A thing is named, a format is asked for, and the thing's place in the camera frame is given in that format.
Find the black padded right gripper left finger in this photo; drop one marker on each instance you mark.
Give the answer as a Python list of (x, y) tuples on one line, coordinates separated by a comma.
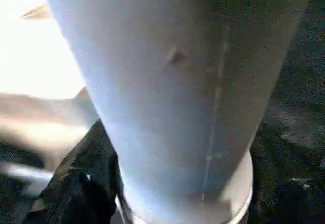
[(81, 188)]

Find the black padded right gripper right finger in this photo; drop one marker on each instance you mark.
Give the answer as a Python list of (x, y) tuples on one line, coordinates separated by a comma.
[(289, 196)]

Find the white plastic table leg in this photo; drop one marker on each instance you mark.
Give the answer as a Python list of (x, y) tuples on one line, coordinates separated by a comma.
[(177, 94)]

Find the white plastic table top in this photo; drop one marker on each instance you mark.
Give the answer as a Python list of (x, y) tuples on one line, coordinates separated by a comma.
[(30, 56)]

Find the black mat cover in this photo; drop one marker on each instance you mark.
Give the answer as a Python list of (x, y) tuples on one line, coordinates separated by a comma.
[(304, 56)]

